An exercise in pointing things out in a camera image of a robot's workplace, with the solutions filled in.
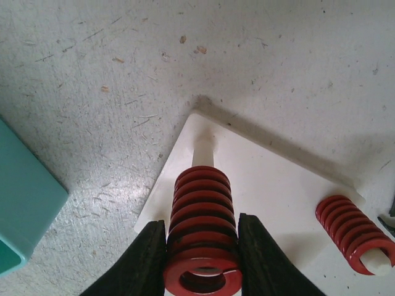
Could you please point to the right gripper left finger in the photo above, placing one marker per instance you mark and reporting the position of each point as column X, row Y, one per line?
column 139, row 271

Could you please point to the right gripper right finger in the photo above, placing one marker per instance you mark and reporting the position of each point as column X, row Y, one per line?
column 265, row 267

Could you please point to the white peg board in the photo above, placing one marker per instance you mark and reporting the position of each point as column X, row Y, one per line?
column 282, row 193

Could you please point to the small red spring front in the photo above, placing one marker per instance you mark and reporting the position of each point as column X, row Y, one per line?
column 366, row 248

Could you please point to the light blue plastic box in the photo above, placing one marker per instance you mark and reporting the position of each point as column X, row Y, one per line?
column 31, row 198

